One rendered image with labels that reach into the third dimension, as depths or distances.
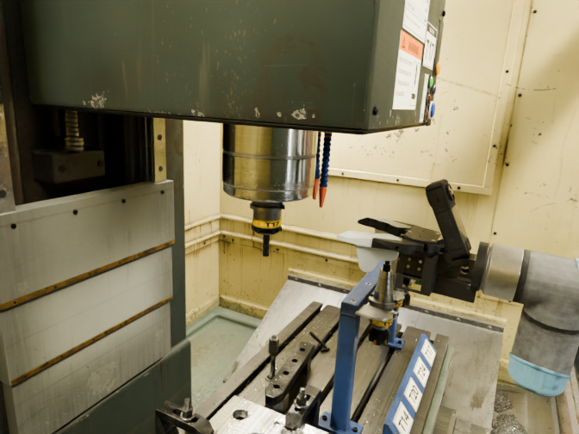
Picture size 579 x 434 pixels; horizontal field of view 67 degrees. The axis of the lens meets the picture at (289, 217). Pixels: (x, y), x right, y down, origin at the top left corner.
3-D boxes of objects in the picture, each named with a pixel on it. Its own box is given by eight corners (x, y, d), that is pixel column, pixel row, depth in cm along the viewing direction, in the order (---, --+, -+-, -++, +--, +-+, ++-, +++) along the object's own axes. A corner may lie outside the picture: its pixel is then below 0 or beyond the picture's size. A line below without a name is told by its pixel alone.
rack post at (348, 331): (363, 428, 102) (376, 314, 95) (356, 443, 98) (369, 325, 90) (324, 413, 107) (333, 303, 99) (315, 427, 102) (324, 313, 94)
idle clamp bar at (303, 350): (314, 364, 126) (315, 344, 125) (278, 422, 103) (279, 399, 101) (298, 360, 128) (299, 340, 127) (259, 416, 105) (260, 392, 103)
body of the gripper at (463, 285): (389, 287, 65) (475, 309, 60) (397, 232, 63) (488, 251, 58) (400, 270, 72) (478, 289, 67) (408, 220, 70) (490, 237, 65)
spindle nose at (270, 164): (258, 180, 87) (260, 119, 83) (330, 192, 78) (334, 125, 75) (202, 192, 73) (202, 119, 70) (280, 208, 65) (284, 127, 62)
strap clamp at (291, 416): (318, 429, 102) (322, 373, 98) (293, 468, 90) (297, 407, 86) (305, 424, 103) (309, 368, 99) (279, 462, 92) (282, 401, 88)
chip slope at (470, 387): (492, 387, 166) (504, 325, 159) (477, 546, 105) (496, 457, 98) (285, 325, 204) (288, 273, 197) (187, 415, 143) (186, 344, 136)
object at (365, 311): (395, 314, 93) (395, 311, 92) (388, 325, 88) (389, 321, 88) (363, 306, 96) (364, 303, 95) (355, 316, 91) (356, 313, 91)
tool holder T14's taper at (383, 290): (376, 292, 99) (379, 264, 97) (395, 297, 97) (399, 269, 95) (370, 299, 95) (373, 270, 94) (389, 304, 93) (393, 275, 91)
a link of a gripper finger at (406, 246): (372, 251, 62) (434, 257, 62) (374, 241, 61) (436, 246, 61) (368, 240, 66) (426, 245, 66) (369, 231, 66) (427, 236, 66)
